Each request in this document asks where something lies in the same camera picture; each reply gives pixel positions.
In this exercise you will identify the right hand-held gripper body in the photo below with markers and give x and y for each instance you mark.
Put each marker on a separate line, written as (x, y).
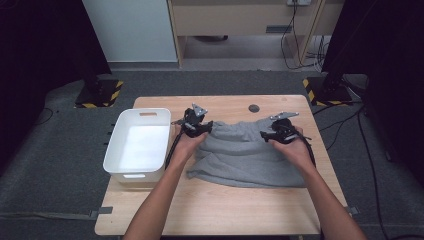
(285, 131)

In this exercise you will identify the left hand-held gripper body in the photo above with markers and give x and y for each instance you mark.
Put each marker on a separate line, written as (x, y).
(191, 125)

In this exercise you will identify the grey pants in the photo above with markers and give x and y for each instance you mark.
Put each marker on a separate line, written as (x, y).
(243, 156)

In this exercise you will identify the white plastic bin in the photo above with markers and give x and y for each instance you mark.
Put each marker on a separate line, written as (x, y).
(140, 150)

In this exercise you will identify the person's right hand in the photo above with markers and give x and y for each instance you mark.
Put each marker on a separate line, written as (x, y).
(296, 153)

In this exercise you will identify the person's left hand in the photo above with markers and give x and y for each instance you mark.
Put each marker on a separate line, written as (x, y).
(183, 148)

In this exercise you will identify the dark round table grommet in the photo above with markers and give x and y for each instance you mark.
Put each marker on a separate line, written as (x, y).
(254, 108)

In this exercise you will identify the black stand with striped base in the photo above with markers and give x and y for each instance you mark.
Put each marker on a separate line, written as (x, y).
(98, 93)
(328, 91)

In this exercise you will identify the black floor tape marks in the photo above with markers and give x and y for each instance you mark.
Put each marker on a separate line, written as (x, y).
(109, 133)

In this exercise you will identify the grey tape strip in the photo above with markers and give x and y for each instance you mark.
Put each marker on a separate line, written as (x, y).
(101, 211)
(353, 210)

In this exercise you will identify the white cabinet panel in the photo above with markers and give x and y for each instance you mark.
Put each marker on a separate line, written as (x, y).
(133, 30)

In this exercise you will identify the light wooden desk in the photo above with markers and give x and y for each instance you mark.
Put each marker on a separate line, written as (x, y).
(233, 20)

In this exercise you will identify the black curtain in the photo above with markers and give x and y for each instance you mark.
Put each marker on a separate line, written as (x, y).
(40, 66)
(393, 66)

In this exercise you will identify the white power strip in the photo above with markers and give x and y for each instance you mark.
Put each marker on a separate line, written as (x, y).
(298, 2)

